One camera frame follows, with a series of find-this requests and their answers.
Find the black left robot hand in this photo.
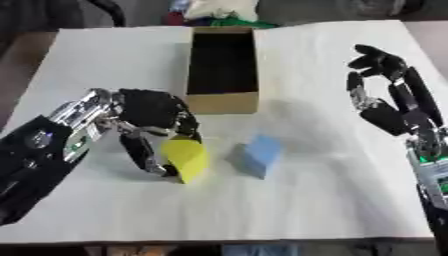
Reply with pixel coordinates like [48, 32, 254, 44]
[108, 87, 205, 178]

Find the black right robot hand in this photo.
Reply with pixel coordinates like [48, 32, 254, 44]
[344, 43, 445, 137]

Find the yellow block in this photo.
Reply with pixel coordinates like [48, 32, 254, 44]
[159, 134, 210, 185]

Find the tan cardboard box black inside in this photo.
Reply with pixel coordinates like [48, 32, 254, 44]
[183, 26, 261, 115]

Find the blue block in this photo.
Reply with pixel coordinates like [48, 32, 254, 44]
[224, 134, 284, 180]

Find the white bag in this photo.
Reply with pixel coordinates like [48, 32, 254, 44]
[183, 0, 261, 22]

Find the green cloth item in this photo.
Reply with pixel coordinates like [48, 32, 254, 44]
[208, 17, 279, 29]

